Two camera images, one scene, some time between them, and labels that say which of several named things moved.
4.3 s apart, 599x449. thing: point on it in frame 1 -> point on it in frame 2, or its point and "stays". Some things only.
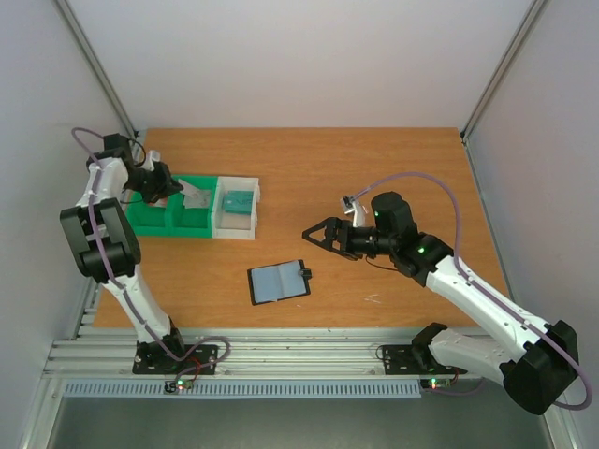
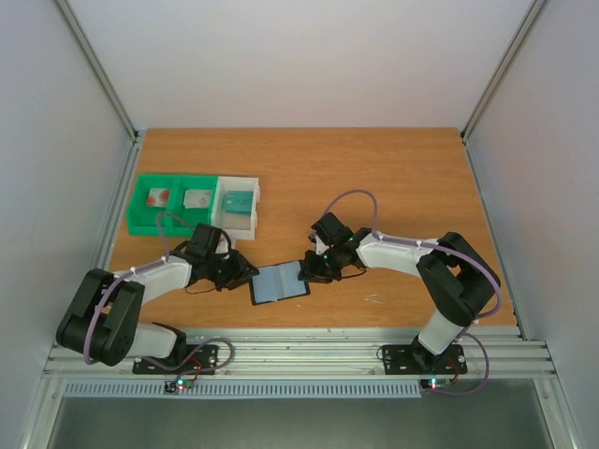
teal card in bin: [239, 202] stays
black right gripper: [340, 238] -> [316, 266]
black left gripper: [168, 185] -> [241, 272]
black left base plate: [151, 358] stays
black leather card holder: [279, 282] stays
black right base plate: [415, 360] stays
